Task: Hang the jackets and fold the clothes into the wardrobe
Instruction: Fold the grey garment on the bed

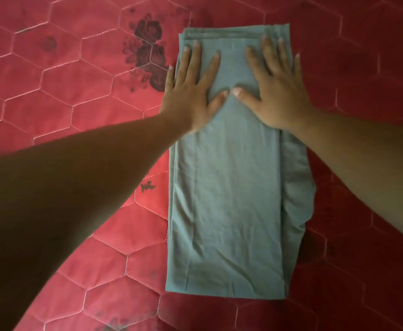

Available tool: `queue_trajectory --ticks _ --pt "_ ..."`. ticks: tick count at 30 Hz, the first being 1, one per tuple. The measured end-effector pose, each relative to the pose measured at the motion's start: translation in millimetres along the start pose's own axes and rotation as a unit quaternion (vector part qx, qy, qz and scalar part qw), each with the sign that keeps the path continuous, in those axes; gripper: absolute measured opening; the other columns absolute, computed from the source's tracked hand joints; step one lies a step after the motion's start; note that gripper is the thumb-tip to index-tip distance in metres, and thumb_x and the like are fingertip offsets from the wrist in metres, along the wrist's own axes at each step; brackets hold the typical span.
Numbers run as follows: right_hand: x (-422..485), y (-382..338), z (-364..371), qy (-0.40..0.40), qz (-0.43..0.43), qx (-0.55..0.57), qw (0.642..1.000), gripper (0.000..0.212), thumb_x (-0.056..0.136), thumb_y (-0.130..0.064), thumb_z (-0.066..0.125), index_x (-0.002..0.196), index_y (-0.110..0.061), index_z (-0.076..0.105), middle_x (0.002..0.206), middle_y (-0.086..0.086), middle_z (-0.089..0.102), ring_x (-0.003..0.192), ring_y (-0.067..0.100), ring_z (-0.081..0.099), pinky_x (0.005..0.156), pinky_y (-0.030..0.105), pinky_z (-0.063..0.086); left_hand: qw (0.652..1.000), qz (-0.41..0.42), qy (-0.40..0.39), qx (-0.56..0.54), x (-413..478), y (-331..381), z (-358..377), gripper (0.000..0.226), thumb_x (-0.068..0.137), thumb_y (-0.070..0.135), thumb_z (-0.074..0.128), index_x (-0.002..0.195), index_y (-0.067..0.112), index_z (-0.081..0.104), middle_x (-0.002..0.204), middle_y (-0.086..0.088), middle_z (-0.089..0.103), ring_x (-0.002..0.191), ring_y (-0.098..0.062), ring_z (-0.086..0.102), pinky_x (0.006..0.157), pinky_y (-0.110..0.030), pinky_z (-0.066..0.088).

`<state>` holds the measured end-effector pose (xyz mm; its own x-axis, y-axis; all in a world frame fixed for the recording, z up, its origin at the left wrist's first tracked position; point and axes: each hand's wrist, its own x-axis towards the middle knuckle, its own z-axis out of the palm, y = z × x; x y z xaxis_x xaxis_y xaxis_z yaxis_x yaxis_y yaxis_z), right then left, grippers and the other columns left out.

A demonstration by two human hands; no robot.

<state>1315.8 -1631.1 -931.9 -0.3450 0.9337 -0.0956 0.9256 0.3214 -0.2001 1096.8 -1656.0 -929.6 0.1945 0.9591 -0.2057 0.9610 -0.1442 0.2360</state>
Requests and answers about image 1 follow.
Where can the person's left hand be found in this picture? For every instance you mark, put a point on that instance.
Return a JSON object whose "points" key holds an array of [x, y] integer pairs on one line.
{"points": [[187, 103]]}

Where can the person's right hand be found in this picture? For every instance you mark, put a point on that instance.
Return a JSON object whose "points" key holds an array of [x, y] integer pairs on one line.
{"points": [[280, 99]]}

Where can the grey trousers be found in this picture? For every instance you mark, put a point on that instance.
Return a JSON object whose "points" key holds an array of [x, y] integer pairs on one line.
{"points": [[229, 203]]}

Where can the person's right forearm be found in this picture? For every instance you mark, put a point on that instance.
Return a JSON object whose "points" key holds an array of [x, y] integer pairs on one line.
{"points": [[377, 168]]}

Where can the person's left forearm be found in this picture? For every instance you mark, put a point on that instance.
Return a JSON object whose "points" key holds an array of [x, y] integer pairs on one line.
{"points": [[49, 210]]}

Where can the red quilted mattress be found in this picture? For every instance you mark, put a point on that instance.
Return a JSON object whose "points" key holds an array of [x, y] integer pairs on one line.
{"points": [[67, 82]]}

